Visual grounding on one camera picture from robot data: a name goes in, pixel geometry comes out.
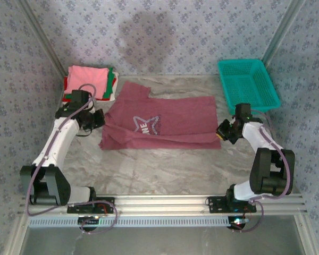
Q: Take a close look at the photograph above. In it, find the maroon printed t-shirt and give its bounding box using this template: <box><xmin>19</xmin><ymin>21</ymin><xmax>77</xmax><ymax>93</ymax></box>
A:
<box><xmin>98</xmin><ymin>81</ymin><xmax>222</xmax><ymax>151</ymax></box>

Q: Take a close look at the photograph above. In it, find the green folded t-shirt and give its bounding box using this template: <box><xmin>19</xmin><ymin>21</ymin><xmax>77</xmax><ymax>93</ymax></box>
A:
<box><xmin>94</xmin><ymin>67</ymin><xmax>115</xmax><ymax>100</ymax></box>

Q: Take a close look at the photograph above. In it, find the red folded t-shirt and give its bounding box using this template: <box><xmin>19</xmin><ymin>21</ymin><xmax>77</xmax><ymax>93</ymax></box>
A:
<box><xmin>62</xmin><ymin>76</ymin><xmax>73</xmax><ymax>103</ymax></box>

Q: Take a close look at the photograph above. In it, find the pink folded t-shirt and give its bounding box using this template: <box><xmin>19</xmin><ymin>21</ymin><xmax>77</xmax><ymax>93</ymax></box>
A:
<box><xmin>64</xmin><ymin>65</ymin><xmax>110</xmax><ymax>98</ymax></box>

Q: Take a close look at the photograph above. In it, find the teal plastic mesh basket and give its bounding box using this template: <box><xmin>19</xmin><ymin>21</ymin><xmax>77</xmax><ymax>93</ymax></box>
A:
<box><xmin>217</xmin><ymin>58</ymin><xmax>281</xmax><ymax>114</ymax></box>

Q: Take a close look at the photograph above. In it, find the controller board with green light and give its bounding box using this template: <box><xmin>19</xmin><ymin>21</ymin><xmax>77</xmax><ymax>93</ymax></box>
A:
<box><xmin>227</xmin><ymin>216</ymin><xmax>250</xmax><ymax>231</ymax></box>
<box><xmin>78</xmin><ymin>215</ymin><xmax>101</xmax><ymax>232</ymax></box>

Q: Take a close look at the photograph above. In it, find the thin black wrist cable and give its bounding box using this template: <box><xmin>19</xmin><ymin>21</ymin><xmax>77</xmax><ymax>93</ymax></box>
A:
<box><xmin>76</xmin><ymin>126</ymin><xmax>94</xmax><ymax>138</ymax></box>

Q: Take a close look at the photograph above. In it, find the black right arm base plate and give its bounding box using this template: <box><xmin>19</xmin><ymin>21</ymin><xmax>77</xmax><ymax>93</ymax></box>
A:
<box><xmin>207</xmin><ymin>195</ymin><xmax>257</xmax><ymax>214</ymax></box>

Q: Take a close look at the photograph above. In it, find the aluminium frame post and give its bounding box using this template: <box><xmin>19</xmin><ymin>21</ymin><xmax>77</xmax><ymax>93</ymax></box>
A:
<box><xmin>15</xmin><ymin>0</ymin><xmax>70</xmax><ymax>79</ymax></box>
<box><xmin>260</xmin><ymin>0</ymin><xmax>308</xmax><ymax>67</ymax></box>

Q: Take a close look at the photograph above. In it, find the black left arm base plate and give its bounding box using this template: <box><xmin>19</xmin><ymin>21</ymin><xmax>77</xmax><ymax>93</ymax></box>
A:
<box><xmin>66</xmin><ymin>197</ymin><xmax>115</xmax><ymax>215</ymax></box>

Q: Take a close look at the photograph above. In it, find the aluminium mounting rail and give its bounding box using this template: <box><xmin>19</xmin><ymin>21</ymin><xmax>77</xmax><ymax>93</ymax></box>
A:
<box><xmin>19</xmin><ymin>193</ymin><xmax>308</xmax><ymax>216</ymax></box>

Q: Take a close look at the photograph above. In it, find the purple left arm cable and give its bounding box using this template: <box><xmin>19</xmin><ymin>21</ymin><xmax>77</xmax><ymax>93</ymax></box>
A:
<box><xmin>26</xmin><ymin>83</ymin><xmax>118</xmax><ymax>235</ymax></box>

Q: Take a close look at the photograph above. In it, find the grey slotted cable duct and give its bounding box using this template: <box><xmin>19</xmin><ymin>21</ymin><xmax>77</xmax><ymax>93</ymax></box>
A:
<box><xmin>28</xmin><ymin>215</ymin><xmax>230</xmax><ymax>228</ymax></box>

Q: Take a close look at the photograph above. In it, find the aluminium table side rail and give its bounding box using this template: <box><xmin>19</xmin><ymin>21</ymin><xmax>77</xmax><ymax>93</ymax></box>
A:
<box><xmin>4</xmin><ymin>102</ymin><xmax>66</xmax><ymax>255</ymax></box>
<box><xmin>264</xmin><ymin>111</ymin><xmax>319</xmax><ymax>255</ymax></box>

